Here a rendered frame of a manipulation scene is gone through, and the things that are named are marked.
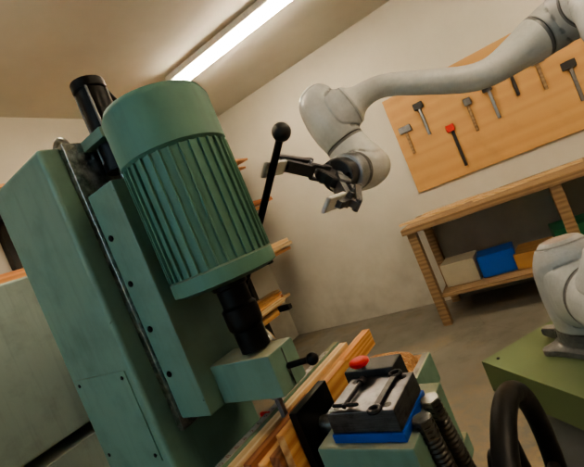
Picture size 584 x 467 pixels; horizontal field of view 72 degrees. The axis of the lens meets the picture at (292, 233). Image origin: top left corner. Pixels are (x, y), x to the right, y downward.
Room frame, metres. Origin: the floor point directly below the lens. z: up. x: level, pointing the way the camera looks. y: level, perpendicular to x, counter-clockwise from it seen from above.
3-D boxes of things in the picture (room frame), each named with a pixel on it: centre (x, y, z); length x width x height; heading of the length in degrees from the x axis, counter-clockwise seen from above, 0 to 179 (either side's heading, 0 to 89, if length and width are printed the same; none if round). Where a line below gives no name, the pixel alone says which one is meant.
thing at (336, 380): (0.63, 0.06, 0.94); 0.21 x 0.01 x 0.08; 145
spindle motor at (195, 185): (0.67, 0.13, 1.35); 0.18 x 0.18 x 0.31
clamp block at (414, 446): (0.54, -0.02, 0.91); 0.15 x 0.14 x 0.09; 145
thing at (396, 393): (0.54, -0.02, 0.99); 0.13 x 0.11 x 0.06; 145
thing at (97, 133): (0.74, 0.24, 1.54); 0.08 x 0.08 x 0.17; 55
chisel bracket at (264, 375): (0.68, 0.14, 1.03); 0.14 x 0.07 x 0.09; 55
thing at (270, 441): (0.63, 0.13, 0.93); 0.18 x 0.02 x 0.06; 145
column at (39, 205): (0.83, 0.37, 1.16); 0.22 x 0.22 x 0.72; 55
